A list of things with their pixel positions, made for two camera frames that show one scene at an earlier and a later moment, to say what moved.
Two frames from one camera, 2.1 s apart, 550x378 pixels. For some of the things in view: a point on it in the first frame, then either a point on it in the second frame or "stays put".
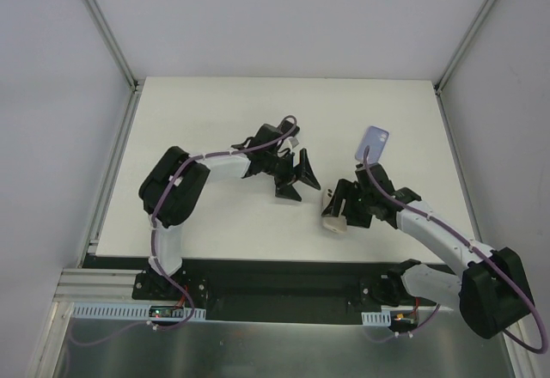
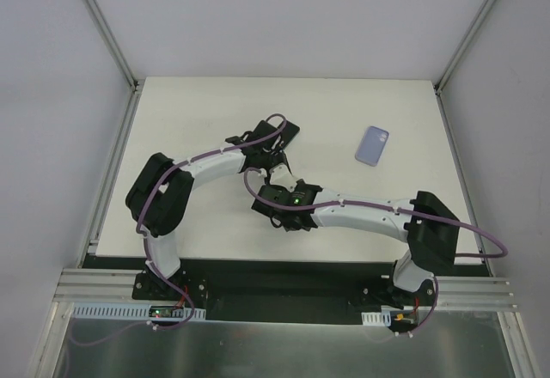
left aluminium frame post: x=104 y=27 stays put
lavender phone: x=375 y=137 stays put
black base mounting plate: x=290 y=289 stays put
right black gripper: x=350 y=202 to x=266 y=200
